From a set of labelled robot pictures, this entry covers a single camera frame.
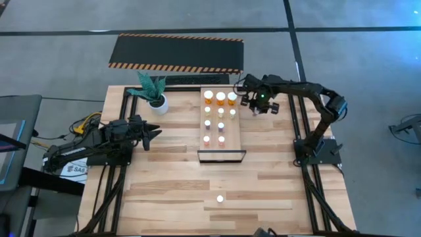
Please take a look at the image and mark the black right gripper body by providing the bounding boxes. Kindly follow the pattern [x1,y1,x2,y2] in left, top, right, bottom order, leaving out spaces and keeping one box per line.
[240,74,280,115]

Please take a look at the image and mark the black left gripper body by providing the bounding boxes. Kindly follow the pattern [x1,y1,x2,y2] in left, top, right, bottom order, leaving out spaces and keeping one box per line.
[126,118,145,145]

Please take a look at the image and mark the snake plant in white pot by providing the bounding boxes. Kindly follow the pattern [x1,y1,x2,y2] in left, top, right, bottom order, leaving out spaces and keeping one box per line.
[126,71,169,116]

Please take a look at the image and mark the black perforated floor strip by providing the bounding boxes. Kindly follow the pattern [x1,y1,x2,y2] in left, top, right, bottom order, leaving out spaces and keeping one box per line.
[154,74,230,86]

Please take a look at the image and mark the white paper sheet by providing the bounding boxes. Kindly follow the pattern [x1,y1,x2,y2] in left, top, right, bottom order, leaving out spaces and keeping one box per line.
[61,157,89,184]

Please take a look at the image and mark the black hazard-striped floor mat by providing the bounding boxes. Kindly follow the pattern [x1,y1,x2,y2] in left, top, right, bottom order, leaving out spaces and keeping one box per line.
[107,32,245,75]

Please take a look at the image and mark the black floor beam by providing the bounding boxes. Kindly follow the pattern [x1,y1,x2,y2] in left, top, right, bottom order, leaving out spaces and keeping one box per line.
[18,167,86,198]

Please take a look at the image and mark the grey side desk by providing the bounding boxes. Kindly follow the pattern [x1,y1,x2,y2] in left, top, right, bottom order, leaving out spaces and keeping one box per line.
[0,94,43,198]

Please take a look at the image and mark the dark flat device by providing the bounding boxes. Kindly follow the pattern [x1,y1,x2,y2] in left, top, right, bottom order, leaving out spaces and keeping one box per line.
[0,133,28,154]

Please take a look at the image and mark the dark grey rounded object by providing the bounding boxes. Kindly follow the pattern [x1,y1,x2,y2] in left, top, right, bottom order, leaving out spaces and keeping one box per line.
[252,226,278,237]

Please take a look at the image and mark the black stand leg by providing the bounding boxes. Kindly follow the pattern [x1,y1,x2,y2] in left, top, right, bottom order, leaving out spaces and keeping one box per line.
[389,113,421,145]

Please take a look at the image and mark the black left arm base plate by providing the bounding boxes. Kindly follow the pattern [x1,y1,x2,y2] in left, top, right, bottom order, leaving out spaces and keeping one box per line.
[87,154,132,167]

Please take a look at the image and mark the black aluminium table frame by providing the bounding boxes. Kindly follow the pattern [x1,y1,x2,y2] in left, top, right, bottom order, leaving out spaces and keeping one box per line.
[77,84,358,237]

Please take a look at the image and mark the yellow cable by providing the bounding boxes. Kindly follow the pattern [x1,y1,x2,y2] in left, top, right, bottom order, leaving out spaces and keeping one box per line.
[72,111,103,134]

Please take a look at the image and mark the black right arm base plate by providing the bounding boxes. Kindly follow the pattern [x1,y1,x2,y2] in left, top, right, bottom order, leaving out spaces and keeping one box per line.
[293,138,343,166]

